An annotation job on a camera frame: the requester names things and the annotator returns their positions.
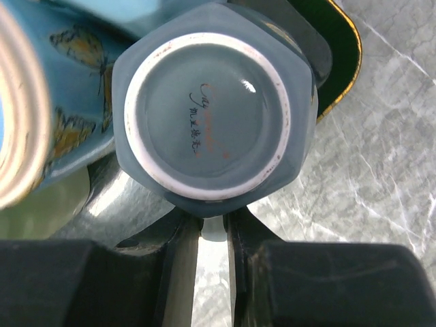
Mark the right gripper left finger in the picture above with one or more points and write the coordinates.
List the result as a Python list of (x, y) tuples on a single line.
[(145, 280)]

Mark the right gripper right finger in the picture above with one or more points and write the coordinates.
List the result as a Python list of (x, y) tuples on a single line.
[(280, 283)]

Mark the grey-blue hexagonal mug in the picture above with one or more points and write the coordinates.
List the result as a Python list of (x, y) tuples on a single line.
[(216, 108)]

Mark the green ceramic mug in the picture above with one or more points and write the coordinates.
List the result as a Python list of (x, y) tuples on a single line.
[(42, 213)]

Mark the blue butterfly mug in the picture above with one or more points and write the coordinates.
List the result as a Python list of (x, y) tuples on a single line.
[(56, 78)]

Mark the black gold-rimmed tray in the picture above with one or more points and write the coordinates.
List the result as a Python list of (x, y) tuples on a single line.
[(327, 37)]

